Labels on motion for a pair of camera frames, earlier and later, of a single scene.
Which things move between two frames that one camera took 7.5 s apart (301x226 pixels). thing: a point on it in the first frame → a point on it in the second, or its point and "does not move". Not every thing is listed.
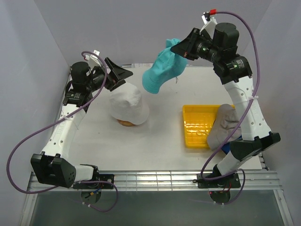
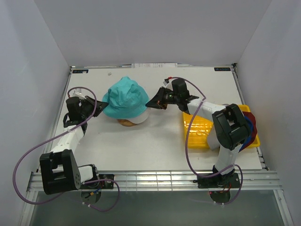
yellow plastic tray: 198,120 does not move
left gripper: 121,73 → 99,106
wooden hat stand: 125,123 does not move
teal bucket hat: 166,65 → 127,99
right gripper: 185,48 → 157,101
